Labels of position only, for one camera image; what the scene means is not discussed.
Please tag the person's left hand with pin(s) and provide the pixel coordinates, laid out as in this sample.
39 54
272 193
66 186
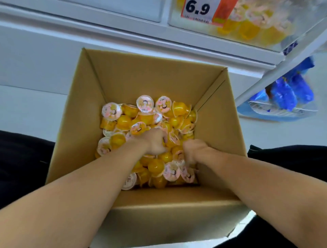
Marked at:
153 141

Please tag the person's right hand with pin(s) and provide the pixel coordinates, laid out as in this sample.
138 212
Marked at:
195 150

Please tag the pile of yellow jelly cups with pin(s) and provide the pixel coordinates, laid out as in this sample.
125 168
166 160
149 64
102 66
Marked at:
127 120

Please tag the brown cardboard box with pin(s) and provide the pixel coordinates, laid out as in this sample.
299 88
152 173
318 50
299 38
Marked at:
153 74

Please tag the cluster of yellow jelly cups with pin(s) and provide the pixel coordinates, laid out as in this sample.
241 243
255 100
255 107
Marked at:
250 28

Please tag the person's left forearm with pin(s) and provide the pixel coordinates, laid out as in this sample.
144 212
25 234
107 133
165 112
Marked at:
64 204

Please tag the person's right forearm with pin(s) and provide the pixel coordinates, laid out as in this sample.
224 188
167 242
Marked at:
268 189

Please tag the person's black trousers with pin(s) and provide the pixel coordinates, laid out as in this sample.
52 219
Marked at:
23 163

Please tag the blue snack bags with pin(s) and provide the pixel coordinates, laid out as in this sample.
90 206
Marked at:
286 94

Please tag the clear plastic bin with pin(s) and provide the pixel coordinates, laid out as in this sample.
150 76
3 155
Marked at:
127 9
301 23

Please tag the orange white price tag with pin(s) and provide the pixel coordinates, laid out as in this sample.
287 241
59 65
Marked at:
199 10

